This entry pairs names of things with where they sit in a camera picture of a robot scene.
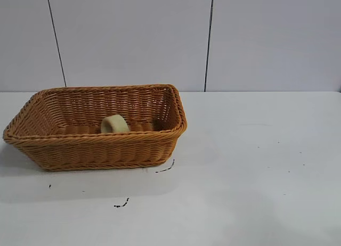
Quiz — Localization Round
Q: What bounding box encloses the brown woven wicker basket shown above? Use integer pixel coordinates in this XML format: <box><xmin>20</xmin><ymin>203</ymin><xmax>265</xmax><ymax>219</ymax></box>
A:
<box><xmin>2</xmin><ymin>83</ymin><xmax>189</xmax><ymax>173</ymax></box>

